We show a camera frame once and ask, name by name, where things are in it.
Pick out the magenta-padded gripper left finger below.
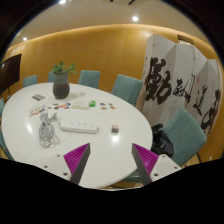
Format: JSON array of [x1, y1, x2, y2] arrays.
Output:
[[41, 142, 92, 185]]

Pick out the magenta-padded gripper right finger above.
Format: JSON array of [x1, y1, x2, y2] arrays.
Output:
[[131, 142, 183, 186]]

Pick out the black bag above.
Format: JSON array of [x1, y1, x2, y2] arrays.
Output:
[[150, 123, 175, 158]]

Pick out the white power strip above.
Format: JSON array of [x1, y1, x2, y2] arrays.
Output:
[[59, 120, 100, 135]]

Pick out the small grey card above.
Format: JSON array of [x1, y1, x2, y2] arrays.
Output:
[[31, 93, 47, 102]]

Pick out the green plant in grey vase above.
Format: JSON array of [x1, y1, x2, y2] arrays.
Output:
[[50, 61, 78, 100]]

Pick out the teal chairs group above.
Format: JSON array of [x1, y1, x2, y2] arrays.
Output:
[[22, 69, 144, 107]]

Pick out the white calligraphy folding screen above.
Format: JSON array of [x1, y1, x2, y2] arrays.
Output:
[[141, 34, 223, 136]]

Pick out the round ceiling lights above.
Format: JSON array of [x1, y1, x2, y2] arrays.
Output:
[[22, 0, 140, 42]]

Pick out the white coiled cable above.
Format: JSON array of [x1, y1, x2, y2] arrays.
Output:
[[38, 112, 62, 149]]

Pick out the black wall screen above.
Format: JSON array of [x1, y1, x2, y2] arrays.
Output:
[[0, 54, 23, 96]]

